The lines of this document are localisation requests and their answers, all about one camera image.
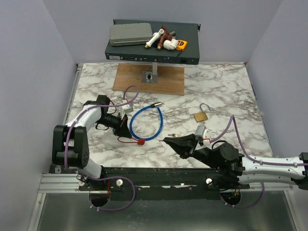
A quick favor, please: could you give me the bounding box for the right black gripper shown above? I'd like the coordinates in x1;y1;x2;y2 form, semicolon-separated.
164;133;220;169

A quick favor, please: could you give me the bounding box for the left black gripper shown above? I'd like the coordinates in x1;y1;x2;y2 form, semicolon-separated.
96;112;132;138

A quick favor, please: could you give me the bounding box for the red cable lock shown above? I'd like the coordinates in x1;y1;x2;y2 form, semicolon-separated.
117;137;145;146

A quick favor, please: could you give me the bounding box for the brass padlock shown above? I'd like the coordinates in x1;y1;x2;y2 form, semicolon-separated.
193;103;211;123

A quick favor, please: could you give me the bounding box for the blue cable lock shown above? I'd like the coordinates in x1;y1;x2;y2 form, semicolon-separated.
129;102;164;141

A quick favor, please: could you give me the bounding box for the silver key bunch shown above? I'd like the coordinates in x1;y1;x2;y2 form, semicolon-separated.
168;133;181;138

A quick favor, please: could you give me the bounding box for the white elbow pipe fitting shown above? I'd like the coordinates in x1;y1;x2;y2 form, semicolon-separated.
163;39;179;51

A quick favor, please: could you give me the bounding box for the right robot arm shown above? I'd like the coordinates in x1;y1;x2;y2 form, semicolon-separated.
163;134;308;190

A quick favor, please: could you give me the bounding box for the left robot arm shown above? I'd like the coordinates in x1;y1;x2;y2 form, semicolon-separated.
52;95;132;190

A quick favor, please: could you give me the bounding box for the wooden board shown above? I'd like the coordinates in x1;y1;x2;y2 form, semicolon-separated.
112;64;185;96

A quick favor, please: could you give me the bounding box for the grey plastic case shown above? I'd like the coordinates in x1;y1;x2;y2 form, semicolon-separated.
109;23;153;46

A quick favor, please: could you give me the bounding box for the yellow tape measure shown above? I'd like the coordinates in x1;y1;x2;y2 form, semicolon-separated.
176;39;188;51

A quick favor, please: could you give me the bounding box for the white straight pipe fitting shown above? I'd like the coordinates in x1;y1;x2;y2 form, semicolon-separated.
145;29;165;49

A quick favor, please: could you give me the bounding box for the brown pipe fitting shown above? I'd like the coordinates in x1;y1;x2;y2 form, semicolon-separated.
157;26;173;50

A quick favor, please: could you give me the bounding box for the dark teal rack device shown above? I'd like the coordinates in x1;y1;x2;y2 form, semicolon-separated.
105;19;200;65

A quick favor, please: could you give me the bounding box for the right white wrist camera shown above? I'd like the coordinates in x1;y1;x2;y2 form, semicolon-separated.
194;125;211;146

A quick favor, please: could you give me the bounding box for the black mounting rail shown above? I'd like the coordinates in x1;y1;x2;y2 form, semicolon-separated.
48;166;251;202

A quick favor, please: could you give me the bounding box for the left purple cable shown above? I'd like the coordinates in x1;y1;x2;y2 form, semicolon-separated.
64;85;140;212

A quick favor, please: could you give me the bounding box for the purple cable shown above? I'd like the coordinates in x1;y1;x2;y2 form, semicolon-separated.
64;85;140;212
209;115;308;209

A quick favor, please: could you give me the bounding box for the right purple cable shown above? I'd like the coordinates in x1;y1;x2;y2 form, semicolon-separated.
209;115;308;209

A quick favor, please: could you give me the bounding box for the metal stand post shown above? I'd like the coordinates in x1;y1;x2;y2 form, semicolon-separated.
141;63;158;84

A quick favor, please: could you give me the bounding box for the aluminium frame profile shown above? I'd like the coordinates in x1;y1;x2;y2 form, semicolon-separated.
38;174;295;193

